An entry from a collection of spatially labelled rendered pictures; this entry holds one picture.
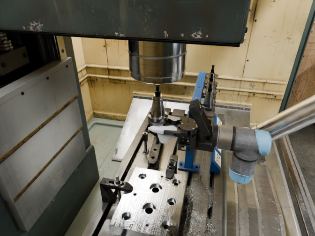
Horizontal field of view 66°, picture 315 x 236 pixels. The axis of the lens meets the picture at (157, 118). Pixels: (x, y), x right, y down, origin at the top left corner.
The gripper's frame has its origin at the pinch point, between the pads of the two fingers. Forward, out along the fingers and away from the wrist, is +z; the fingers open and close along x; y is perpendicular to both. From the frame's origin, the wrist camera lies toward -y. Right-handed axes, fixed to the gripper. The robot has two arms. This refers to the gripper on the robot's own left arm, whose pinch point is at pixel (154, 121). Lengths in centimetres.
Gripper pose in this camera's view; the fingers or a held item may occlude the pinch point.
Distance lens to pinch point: 77.8
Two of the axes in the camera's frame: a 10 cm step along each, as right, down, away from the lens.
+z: -9.7, -1.3, 2.0
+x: 2.4, -5.1, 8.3
